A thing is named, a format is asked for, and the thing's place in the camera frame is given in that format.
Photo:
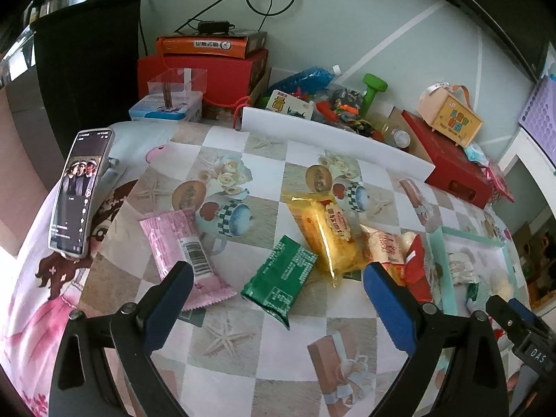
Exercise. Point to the orange and white bread packet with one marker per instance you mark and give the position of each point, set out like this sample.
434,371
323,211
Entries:
384,247

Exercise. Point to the purple dotted sheet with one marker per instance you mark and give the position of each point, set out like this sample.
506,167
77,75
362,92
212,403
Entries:
541,108

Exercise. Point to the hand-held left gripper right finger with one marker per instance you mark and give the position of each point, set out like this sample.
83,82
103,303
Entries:
388,308

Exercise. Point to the black power adapter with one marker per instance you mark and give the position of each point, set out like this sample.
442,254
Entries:
213,27

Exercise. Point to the grey phone stand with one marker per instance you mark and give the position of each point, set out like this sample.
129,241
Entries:
114,171

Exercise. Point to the red cardboard box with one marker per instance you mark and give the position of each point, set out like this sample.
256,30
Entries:
456,169

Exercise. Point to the white shelf unit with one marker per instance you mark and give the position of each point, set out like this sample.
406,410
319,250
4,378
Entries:
521,147

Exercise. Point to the large red gift box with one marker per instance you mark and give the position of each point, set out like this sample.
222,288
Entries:
226,78

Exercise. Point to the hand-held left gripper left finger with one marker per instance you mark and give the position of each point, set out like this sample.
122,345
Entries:
167,308

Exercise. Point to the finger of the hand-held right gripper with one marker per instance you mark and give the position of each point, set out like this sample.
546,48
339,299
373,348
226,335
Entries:
499,312
523,312

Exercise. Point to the pink patterned box lid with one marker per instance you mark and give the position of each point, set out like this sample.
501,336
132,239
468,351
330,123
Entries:
499,180

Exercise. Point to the pink snack packet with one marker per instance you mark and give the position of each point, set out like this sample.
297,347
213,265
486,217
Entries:
178,243

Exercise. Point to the orange flat box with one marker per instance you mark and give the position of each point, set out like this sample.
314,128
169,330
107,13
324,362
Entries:
195,46

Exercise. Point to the teal-edged white cardboard tray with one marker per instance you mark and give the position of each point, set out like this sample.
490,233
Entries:
486,247

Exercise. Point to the round rice cake packet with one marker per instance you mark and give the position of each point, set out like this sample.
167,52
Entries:
462,269

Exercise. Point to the white foam board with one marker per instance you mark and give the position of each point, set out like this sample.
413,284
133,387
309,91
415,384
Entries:
339,145

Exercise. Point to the white pink printed cloth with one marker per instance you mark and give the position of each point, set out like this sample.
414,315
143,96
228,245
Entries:
34,325

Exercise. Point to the red and white snack packet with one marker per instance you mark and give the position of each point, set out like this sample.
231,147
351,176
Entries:
417,269

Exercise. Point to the wet wipes pack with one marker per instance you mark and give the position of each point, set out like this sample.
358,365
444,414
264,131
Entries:
475,153

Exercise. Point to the green dumbbell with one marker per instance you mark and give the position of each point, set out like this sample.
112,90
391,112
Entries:
374,89

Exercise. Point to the smartphone in clear case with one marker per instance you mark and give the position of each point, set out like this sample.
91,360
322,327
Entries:
80,191

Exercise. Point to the green snack packet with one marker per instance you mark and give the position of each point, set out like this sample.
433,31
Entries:
280,286

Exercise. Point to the illustrated card box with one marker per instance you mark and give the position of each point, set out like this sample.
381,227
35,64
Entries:
286,103

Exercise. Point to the checkered printed tablecloth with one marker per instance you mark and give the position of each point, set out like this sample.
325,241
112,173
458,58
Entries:
269,208

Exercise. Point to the blue and white box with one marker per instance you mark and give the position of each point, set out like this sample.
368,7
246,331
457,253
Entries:
165,113

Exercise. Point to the yellow cake packet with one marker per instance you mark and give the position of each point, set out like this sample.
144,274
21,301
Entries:
330,239

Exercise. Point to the clear plastic box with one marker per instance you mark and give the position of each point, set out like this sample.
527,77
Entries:
156,89

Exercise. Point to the pile of colourful toys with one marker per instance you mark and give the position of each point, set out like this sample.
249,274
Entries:
347,110

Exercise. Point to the blue plastic bottle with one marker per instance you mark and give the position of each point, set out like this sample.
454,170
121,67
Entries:
304,80

